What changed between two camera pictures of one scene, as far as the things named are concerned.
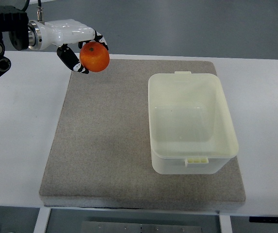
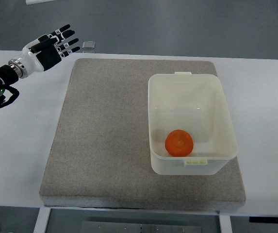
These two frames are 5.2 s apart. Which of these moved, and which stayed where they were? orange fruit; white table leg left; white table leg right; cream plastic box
Moved: orange fruit
Stayed: cream plastic box; white table leg left; white table leg right
